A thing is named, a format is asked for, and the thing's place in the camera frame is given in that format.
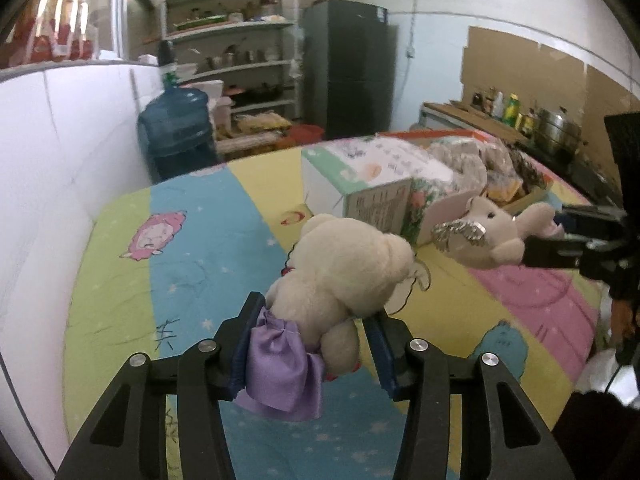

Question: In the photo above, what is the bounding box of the beige plush elephant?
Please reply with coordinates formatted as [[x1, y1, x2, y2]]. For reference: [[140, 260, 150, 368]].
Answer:
[[431, 195, 566, 272]]

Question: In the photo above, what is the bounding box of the cartoon printed blanket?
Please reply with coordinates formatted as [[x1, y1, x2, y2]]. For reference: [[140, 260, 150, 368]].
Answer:
[[62, 130, 626, 480]]

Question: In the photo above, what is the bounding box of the green white tissue box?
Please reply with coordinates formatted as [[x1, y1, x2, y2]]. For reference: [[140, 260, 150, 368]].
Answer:
[[300, 137, 458, 233]]

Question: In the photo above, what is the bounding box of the cream plush bear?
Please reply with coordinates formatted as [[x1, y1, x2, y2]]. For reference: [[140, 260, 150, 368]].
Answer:
[[232, 212, 416, 423]]

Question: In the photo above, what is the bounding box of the pack of red drink bottles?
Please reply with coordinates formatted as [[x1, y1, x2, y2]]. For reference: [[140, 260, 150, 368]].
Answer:
[[10, 0, 96, 66]]

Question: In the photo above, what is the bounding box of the leopard print cloth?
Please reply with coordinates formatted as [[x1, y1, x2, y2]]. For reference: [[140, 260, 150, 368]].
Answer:
[[509, 152, 547, 187]]

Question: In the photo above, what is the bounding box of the blue water jug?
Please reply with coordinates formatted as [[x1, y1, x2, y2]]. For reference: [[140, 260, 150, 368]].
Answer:
[[137, 86, 218, 183]]

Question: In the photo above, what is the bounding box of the orange cardboard box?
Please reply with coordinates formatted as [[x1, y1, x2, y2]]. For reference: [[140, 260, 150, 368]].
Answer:
[[375, 127, 556, 216]]

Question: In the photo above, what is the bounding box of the person's dark clothing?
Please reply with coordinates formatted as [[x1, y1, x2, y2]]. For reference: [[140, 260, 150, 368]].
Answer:
[[550, 387, 640, 480]]

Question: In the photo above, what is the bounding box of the row of condiment bottles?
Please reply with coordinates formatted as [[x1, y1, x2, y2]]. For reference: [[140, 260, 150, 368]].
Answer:
[[470, 87, 538, 133]]

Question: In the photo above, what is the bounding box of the dark refrigerator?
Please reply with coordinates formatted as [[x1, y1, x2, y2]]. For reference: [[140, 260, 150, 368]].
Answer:
[[301, 0, 398, 141]]

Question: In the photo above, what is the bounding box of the black water pump dispenser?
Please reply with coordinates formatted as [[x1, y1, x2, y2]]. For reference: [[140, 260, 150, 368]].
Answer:
[[157, 40, 180, 88]]

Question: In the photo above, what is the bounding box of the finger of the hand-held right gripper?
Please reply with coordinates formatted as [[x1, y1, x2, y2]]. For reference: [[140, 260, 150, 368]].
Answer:
[[522, 236, 589, 270], [552, 205, 629, 236]]

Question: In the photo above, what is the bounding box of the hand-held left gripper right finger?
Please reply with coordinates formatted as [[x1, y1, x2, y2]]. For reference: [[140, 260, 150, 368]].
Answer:
[[362, 310, 576, 480]]

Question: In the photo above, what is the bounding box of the floral tissue pack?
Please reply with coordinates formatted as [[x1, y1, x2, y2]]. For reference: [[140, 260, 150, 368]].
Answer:
[[401, 179, 488, 249]]

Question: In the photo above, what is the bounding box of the white plastic bag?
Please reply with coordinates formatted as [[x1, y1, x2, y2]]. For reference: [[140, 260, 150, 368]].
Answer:
[[575, 347, 638, 396]]

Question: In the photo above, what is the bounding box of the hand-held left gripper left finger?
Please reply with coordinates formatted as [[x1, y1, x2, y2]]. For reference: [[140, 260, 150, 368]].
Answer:
[[57, 290, 268, 480]]

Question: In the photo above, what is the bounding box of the steel pot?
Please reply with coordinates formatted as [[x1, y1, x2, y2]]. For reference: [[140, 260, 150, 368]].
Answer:
[[534, 106, 585, 157]]

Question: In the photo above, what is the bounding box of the red plastic basin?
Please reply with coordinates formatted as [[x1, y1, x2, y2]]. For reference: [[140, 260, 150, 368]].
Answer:
[[287, 125, 325, 145]]

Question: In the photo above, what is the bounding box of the cardboard sheet on wall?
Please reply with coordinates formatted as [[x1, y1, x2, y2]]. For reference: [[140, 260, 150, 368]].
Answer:
[[460, 25, 640, 131]]

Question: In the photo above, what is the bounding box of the grey metal shelf rack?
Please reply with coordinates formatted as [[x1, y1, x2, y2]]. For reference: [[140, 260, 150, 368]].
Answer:
[[162, 0, 303, 126]]

